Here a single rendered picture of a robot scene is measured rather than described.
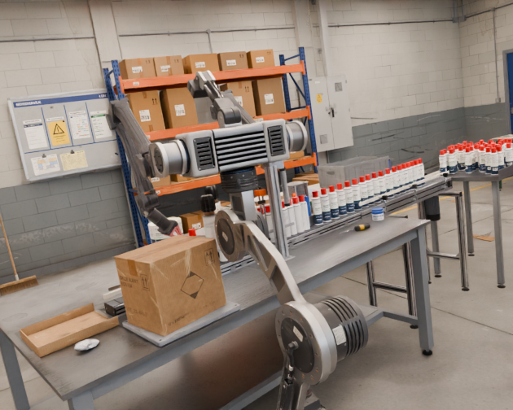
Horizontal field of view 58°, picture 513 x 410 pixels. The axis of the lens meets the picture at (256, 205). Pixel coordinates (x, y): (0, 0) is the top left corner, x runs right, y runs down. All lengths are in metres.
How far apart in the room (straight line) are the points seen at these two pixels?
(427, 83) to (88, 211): 6.82
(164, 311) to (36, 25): 5.49
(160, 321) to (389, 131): 7.92
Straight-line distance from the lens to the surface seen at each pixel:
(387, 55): 9.32
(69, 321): 2.13
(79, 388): 1.58
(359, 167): 4.42
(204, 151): 1.59
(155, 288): 1.63
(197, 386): 2.62
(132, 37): 6.95
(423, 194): 3.58
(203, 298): 1.77
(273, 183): 2.26
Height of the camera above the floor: 1.53
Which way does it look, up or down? 10 degrees down
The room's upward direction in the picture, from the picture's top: 9 degrees counter-clockwise
